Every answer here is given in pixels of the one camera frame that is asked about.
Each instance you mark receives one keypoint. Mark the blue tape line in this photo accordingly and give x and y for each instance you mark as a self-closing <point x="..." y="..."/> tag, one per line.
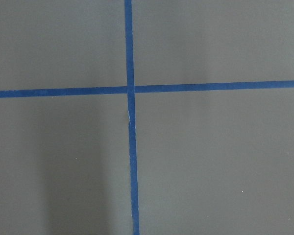
<point x="210" y="86"/>
<point x="129" y="49"/>

